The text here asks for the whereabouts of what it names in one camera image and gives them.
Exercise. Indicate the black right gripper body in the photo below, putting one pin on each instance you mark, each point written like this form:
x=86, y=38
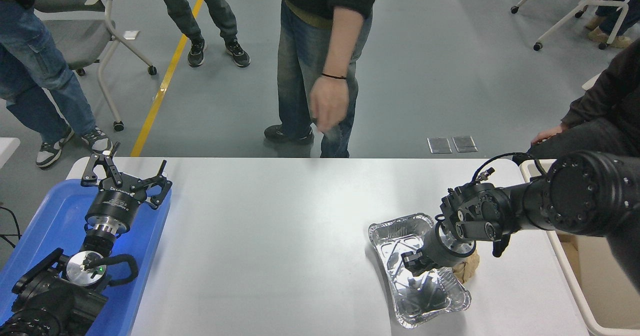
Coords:
x=445, y=251

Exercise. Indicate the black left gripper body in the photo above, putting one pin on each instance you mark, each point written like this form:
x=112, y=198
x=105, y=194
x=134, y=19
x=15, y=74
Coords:
x=114, y=203

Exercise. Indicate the silver foil tray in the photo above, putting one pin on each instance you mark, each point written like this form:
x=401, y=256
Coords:
x=400, y=241

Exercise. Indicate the person's forearm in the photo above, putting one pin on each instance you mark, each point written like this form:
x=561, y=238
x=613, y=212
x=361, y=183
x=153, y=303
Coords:
x=345, y=41

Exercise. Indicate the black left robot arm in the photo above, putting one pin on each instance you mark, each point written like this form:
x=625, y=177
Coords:
x=45, y=296

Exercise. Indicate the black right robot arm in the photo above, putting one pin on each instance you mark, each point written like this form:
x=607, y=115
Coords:
x=575, y=196

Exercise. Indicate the metal floor plate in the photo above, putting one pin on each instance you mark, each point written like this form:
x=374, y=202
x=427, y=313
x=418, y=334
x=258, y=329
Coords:
x=465, y=144
x=439, y=145

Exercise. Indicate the person's hand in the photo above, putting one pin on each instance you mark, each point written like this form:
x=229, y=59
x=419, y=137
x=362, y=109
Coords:
x=327, y=103
x=547, y=134

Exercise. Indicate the crumpled tan paper ball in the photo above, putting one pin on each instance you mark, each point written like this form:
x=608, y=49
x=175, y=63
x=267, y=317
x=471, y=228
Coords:
x=467, y=270

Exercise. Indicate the blue plastic tray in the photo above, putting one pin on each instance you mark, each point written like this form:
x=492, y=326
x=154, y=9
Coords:
x=50, y=216

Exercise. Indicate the white side table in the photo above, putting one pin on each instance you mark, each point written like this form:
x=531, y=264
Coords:
x=7, y=148

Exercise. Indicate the person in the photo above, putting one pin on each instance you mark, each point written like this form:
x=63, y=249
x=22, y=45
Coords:
x=30, y=66
x=295, y=66
x=610, y=106
x=200, y=6
x=617, y=21

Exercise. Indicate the grey office chair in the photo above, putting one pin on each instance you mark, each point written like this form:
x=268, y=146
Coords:
x=75, y=38

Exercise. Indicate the white paper scrap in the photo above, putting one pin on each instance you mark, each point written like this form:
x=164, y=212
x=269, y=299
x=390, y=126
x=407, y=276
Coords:
x=131, y=34

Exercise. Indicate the large pale bin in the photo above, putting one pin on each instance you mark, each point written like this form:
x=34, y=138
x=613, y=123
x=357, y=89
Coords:
x=600, y=286

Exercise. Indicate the white chair part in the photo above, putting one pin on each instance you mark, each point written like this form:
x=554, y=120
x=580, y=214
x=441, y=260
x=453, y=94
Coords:
x=591, y=81

